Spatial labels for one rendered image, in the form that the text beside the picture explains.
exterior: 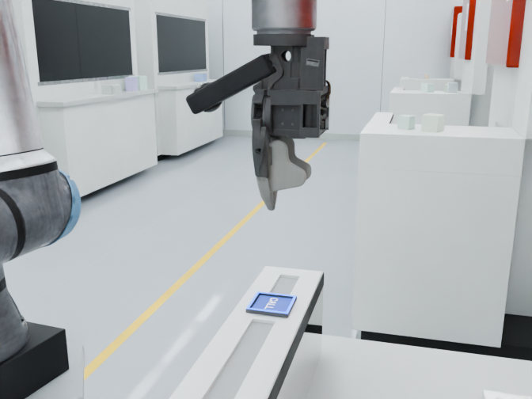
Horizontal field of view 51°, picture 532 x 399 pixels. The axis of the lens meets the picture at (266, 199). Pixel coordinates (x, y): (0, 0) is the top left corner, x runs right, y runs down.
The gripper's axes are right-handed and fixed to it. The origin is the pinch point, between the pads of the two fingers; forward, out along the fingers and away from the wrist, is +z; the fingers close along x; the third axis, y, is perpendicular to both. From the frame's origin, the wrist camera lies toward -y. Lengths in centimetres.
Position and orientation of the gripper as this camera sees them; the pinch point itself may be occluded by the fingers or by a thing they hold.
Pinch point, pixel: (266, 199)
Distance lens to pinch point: 70.5
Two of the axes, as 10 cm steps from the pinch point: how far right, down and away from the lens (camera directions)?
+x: 2.6, -2.5, 9.3
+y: 9.7, 0.7, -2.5
